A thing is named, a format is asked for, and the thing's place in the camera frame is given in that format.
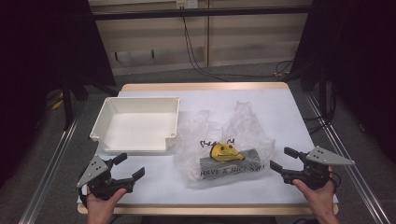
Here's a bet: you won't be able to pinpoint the black rectangular box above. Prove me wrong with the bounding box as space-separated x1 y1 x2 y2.
199 148 262 182

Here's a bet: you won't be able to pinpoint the white wall outlet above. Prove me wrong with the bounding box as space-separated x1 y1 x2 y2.
175 0 200 10

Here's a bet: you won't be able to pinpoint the metal floor rail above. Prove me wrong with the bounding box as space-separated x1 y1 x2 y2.
18 102 84 224
304 92 390 224

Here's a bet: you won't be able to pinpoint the wooden table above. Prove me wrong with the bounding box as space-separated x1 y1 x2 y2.
77 81 340 217

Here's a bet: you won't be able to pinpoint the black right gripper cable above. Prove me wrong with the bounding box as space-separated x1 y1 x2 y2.
328 170 343 191

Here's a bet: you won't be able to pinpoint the white plastic bin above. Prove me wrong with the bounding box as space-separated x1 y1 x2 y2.
89 95 181 156

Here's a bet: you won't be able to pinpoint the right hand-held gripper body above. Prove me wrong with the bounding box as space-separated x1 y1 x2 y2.
280 145 356 190

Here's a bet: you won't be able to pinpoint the black curtain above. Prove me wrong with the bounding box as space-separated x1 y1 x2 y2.
0 0 117 189
290 0 396 164

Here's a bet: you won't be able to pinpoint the white paper sheet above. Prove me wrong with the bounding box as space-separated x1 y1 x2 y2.
77 89 339 206

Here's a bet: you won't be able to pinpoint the person's left hand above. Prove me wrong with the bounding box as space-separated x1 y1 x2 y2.
85 188 128 222

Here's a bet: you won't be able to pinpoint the black wall cable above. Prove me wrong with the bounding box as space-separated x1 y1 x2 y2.
181 16 232 83

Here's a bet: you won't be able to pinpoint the black horizontal bar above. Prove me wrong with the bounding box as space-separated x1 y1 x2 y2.
91 5 313 21

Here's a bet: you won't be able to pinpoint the person's right hand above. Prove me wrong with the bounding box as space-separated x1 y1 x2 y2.
291 166 338 218

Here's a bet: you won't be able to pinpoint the black metal stand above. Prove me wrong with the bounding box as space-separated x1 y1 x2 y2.
60 78 92 131

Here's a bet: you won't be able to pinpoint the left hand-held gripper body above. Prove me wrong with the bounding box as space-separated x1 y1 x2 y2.
76 154 135 201

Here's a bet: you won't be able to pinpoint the black floor cables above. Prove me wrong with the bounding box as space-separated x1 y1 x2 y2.
302 83 339 135

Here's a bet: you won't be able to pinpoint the clear printed plastic bag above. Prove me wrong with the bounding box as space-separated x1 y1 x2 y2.
173 100 276 189

